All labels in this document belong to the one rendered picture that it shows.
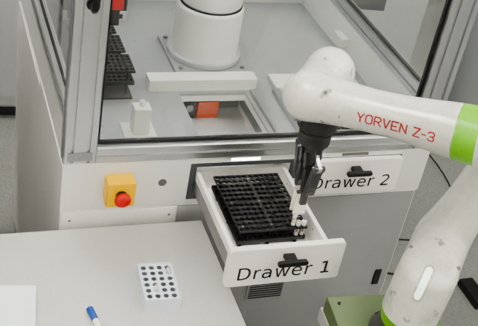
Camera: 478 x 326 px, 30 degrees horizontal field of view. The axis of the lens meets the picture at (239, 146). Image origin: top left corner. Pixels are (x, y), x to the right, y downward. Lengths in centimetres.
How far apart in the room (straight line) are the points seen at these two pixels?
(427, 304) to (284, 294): 81
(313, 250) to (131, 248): 46
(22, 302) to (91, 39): 59
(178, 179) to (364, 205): 58
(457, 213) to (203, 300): 62
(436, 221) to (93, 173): 82
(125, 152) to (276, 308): 79
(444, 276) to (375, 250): 78
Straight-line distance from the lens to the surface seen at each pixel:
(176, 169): 226
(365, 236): 265
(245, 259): 204
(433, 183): 417
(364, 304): 217
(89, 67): 204
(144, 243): 225
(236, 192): 224
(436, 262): 196
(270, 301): 269
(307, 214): 224
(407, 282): 195
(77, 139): 214
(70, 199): 225
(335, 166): 240
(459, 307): 355
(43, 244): 223
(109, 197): 221
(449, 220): 204
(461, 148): 173
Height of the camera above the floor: 221
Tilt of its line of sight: 33 degrees down
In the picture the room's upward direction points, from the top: 11 degrees clockwise
